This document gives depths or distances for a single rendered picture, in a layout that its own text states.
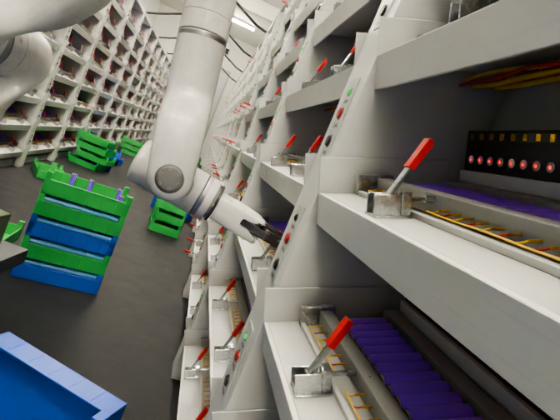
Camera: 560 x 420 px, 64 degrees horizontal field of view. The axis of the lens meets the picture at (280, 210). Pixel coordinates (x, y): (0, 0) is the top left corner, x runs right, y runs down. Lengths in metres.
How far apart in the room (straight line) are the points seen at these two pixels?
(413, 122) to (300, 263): 0.25
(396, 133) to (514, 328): 0.44
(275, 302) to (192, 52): 0.46
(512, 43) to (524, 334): 0.23
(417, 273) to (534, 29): 0.19
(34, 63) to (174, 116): 0.46
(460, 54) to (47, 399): 0.95
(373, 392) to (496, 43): 0.33
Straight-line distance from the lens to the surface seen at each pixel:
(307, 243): 0.64
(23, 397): 1.11
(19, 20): 1.06
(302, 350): 0.59
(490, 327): 0.28
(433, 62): 0.50
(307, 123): 1.34
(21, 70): 1.16
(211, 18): 0.86
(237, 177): 2.02
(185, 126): 0.77
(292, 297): 0.66
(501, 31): 0.42
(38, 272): 1.86
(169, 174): 0.75
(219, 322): 1.13
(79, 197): 1.76
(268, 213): 1.34
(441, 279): 0.32
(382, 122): 0.65
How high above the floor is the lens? 0.73
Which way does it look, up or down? 5 degrees down
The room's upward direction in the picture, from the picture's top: 23 degrees clockwise
